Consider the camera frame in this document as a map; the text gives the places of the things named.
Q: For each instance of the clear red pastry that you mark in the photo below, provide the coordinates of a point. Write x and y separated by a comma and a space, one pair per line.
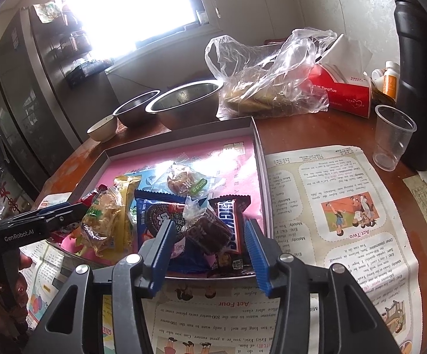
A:
182, 179

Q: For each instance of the clear plastic bag with bread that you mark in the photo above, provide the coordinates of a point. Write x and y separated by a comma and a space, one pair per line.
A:
270, 80

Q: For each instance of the red tissue box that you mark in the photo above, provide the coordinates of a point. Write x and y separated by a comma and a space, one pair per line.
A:
341, 73

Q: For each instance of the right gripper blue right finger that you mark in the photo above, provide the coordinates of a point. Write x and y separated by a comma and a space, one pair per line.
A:
281, 276

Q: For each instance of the gold yellow snack packet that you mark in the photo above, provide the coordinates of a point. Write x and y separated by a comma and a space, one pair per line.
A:
126, 186

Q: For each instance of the newspaper sheet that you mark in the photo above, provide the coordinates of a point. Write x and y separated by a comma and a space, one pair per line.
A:
329, 207

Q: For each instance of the small brown cake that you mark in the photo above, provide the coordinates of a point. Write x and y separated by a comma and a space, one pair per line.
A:
203, 227

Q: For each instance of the red snack packet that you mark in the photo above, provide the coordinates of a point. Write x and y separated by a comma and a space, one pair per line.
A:
61, 233

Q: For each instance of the clear plastic cup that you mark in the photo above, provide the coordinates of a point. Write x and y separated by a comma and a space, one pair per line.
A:
394, 130

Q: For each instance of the small ceramic bowl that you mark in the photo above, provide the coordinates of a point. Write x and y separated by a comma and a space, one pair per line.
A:
103, 130

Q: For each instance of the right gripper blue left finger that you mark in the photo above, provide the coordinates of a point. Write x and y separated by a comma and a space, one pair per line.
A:
137, 277

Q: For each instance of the large steel bowl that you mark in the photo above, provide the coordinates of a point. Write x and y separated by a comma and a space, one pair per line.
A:
188, 105

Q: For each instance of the orange pill bottle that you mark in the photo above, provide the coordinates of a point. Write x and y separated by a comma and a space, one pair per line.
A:
391, 79

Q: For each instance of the Snickers bar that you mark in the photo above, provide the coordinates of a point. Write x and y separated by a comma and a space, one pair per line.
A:
232, 260

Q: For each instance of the grey shallow cardboard box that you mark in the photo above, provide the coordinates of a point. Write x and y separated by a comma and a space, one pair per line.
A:
152, 208

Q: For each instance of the dark refrigerator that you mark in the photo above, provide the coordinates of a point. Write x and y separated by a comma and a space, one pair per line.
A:
53, 88

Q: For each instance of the clear sesame cake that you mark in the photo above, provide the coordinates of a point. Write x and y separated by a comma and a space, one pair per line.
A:
98, 224

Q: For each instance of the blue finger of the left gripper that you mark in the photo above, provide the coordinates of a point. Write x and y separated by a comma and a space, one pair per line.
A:
55, 208
51, 221

